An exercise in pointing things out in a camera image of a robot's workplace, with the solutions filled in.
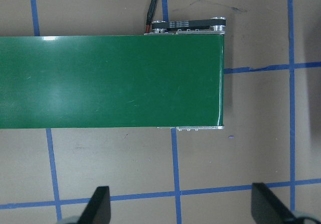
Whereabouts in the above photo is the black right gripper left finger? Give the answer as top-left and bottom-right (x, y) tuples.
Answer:
(78, 186), (111, 224)

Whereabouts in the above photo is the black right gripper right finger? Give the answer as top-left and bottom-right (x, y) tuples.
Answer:
(251, 183), (301, 224)

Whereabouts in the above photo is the red black wire pair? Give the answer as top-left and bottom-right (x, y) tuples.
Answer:
(145, 0), (162, 34)

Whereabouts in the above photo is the green conveyor belt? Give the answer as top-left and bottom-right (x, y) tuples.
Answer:
(1, 17), (226, 131)

